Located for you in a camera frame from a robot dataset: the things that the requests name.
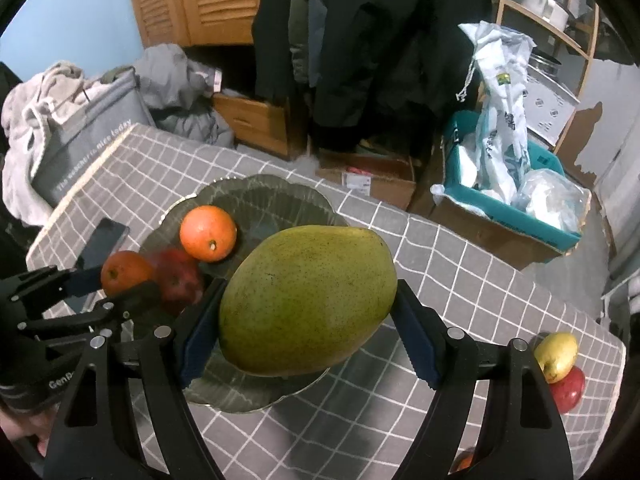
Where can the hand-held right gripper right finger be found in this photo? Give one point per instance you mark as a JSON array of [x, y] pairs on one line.
[[417, 340]]

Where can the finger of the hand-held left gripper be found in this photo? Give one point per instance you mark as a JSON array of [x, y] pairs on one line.
[[105, 240], [132, 300]]

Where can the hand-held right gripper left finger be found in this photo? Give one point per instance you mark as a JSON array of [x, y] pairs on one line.
[[197, 345]]

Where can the orange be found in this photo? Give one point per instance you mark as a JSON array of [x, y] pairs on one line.
[[207, 232], [125, 272], [462, 460]]

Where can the red apple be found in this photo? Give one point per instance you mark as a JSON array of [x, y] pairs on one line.
[[180, 282], [567, 392]]

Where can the green mango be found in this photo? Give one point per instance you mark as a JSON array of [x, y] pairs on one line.
[[305, 300]]

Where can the green glass bowl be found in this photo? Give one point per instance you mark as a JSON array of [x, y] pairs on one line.
[[280, 200]]

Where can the person's left hand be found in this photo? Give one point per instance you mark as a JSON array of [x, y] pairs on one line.
[[20, 435]]

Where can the grey tote bag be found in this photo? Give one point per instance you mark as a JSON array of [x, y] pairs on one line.
[[85, 145]]

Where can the teal cardboard box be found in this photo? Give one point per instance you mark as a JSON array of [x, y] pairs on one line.
[[500, 242]]

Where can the beige blanket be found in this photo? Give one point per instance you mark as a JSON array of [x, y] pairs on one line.
[[30, 110]]

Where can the grey clothes pile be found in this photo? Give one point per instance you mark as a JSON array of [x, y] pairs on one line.
[[170, 80]]

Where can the brown cardboard box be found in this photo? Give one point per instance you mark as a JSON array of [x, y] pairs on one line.
[[370, 170]]

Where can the wooden drawer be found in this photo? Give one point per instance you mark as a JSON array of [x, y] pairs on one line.
[[255, 120]]

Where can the clear plastic bag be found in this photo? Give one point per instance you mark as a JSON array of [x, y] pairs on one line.
[[550, 200]]

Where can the white patterned plastic bag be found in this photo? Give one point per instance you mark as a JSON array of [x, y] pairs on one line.
[[500, 110]]

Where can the wooden louvred wardrobe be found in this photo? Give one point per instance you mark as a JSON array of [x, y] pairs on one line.
[[210, 0]]

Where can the black jacket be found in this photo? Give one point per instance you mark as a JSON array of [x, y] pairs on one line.
[[272, 25]]

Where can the wooden shelf unit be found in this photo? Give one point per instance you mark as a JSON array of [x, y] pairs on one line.
[[575, 85]]

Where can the grey jacket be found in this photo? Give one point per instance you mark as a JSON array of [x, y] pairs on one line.
[[312, 20]]

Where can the black hooded coat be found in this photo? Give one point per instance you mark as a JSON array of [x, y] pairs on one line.
[[400, 35]]

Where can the white pot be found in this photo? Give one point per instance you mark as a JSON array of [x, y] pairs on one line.
[[545, 0]]

